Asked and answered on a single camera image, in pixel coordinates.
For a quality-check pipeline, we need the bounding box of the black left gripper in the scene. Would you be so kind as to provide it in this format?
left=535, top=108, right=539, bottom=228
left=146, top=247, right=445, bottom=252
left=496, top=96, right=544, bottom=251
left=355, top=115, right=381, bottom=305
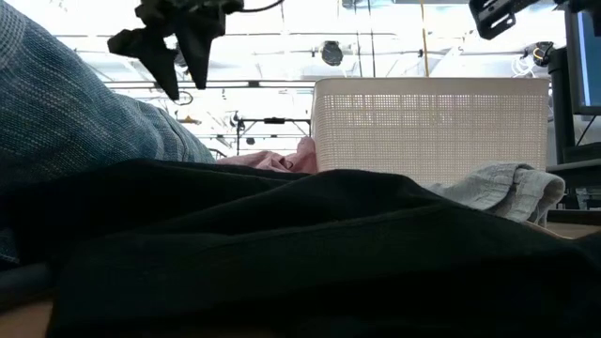
left=106, top=0, right=246, bottom=102

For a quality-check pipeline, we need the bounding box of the blue plaid shirt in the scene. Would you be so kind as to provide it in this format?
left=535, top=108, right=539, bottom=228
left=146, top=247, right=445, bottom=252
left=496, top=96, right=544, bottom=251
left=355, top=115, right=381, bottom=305
left=0, top=0, right=217, bottom=267

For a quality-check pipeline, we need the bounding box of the pink cloth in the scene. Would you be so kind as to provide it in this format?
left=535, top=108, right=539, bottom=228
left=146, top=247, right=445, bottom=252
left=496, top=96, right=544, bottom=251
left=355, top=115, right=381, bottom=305
left=216, top=135, right=319, bottom=176

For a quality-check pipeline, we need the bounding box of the light grey cloth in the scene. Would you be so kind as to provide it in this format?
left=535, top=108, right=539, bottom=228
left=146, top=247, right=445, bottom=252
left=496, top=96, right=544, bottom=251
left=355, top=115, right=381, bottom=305
left=424, top=161, right=566, bottom=227

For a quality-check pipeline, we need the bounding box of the black cloth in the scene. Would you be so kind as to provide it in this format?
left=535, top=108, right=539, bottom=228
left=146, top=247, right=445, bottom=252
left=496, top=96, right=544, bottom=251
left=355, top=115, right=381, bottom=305
left=0, top=158, right=601, bottom=338

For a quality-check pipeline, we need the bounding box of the black round ceiling device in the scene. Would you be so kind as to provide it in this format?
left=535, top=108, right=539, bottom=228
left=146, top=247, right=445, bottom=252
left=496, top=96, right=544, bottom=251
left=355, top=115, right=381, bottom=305
left=320, top=39, right=345, bottom=68
left=532, top=40, right=556, bottom=68

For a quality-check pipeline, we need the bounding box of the computer monitor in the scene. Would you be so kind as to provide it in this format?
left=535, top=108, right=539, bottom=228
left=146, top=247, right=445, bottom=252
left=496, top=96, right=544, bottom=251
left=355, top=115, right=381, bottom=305
left=564, top=0, right=601, bottom=117

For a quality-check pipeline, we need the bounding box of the black background stand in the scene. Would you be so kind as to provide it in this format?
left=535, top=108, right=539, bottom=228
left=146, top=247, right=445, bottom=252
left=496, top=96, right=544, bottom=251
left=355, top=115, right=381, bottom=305
left=233, top=112, right=312, bottom=157

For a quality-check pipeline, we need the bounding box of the black monitor stand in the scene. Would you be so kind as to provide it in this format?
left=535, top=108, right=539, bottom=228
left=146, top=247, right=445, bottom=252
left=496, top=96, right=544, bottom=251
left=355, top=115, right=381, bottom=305
left=547, top=46, right=578, bottom=165

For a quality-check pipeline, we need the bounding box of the white perforated plastic basket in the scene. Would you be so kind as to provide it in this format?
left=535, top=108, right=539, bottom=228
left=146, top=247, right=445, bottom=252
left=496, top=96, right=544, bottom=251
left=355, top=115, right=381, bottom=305
left=311, top=77, right=551, bottom=188

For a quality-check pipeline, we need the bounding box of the yellow hanging strap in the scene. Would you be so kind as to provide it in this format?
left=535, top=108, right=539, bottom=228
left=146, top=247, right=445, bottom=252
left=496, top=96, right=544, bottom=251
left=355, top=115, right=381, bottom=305
left=419, top=0, right=431, bottom=79

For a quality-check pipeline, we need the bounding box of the white coiled cable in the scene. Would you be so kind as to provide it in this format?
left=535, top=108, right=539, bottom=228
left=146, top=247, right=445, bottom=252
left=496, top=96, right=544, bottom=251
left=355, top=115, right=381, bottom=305
left=510, top=54, right=536, bottom=79

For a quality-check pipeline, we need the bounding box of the black camera cable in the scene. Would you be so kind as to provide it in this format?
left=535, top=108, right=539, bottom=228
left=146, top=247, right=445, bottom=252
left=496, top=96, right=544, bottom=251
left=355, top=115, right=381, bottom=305
left=237, top=0, right=286, bottom=14

